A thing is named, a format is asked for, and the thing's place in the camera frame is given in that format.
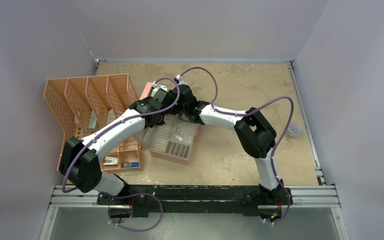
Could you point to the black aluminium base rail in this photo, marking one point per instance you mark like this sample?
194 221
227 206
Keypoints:
247 200

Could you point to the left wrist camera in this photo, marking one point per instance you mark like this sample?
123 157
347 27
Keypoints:
157 87

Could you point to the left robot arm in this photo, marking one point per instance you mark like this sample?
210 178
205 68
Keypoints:
80 162

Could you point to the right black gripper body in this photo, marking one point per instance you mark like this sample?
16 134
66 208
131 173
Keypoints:
181 108

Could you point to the orange plastic organizer rack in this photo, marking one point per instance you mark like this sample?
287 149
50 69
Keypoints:
81 104

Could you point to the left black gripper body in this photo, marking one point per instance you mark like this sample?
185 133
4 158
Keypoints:
161 119

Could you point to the blue capped marker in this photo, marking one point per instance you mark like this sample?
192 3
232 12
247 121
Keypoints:
131 165

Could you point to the small clear plastic cup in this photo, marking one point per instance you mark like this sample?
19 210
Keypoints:
293 130

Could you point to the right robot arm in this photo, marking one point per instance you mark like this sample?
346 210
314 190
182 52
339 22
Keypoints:
256 135

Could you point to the pink jewelry box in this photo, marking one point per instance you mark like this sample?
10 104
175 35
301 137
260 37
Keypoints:
160 140

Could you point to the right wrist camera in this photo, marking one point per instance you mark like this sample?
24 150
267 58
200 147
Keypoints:
180 80

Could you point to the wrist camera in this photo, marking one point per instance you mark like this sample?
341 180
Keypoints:
157 87
180 80

